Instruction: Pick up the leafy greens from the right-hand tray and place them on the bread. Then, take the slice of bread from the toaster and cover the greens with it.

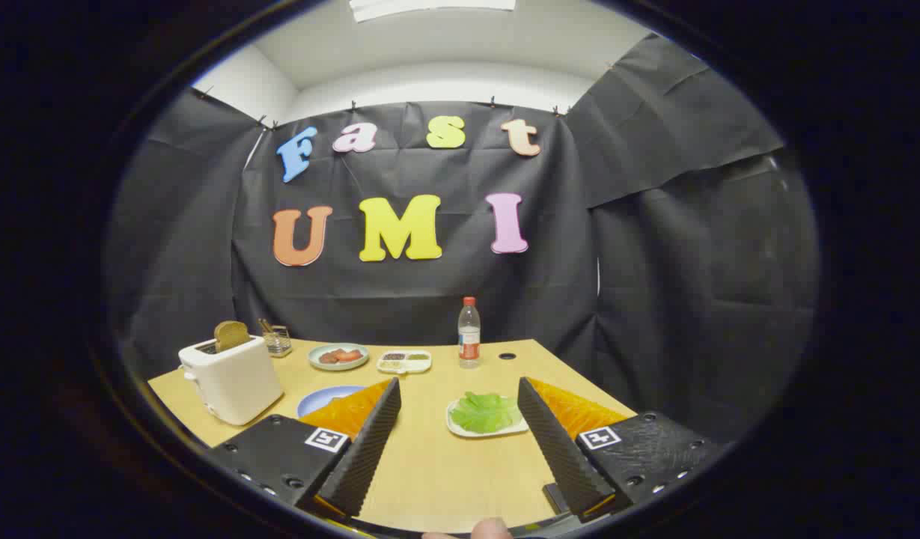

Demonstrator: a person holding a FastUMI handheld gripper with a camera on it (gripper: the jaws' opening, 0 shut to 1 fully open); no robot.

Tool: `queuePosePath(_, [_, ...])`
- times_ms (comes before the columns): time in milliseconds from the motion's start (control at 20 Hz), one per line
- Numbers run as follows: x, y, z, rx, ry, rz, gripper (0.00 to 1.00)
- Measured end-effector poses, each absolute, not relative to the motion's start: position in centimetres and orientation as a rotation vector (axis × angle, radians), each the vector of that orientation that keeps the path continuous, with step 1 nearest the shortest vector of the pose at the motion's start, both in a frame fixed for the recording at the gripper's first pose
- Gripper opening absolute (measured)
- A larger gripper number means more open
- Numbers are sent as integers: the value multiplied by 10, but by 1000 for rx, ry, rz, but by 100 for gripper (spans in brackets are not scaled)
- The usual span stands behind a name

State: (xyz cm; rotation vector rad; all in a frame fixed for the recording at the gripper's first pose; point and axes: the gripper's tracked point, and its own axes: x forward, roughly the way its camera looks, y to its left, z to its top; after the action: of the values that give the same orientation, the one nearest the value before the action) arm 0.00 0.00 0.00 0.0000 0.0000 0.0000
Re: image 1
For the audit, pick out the round-topped brown toast slice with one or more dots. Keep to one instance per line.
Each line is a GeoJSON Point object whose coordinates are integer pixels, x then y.
{"type": "Point", "coordinates": [231, 335]}

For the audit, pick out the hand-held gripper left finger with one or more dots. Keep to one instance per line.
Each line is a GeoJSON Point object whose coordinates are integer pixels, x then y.
{"type": "Point", "coordinates": [366, 449]}

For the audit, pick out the red tomato slice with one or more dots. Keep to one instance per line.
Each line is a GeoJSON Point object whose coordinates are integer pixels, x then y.
{"type": "Point", "coordinates": [349, 355]}

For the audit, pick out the clear red-capped water bottle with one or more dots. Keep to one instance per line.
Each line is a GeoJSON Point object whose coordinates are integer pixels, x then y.
{"type": "Point", "coordinates": [468, 337]}

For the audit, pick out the pale green plate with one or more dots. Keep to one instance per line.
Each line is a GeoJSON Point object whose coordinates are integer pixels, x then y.
{"type": "Point", "coordinates": [338, 367]}

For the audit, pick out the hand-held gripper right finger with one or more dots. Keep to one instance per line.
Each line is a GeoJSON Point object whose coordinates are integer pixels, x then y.
{"type": "Point", "coordinates": [561, 449]}

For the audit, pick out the black backdrop cloth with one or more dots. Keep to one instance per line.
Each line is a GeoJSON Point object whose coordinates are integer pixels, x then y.
{"type": "Point", "coordinates": [430, 299]}

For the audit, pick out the white divided seed tray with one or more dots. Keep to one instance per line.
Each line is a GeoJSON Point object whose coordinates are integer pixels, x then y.
{"type": "Point", "coordinates": [422, 367]}

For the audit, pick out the white toaster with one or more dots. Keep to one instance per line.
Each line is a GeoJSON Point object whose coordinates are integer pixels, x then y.
{"type": "Point", "coordinates": [235, 382]}

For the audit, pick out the green lettuce leaf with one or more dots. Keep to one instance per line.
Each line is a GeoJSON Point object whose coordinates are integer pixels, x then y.
{"type": "Point", "coordinates": [486, 412]}

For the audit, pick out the brown meat slice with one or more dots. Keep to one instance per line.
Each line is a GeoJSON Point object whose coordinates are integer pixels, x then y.
{"type": "Point", "coordinates": [328, 358]}

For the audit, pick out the brown chopsticks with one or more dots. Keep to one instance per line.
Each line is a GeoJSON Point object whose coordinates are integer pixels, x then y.
{"type": "Point", "coordinates": [265, 326]}

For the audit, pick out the white square plate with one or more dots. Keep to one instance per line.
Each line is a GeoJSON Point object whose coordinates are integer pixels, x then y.
{"type": "Point", "coordinates": [460, 429]}

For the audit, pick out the blue plate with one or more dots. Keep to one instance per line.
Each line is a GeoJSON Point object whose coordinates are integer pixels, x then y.
{"type": "Point", "coordinates": [321, 400]}

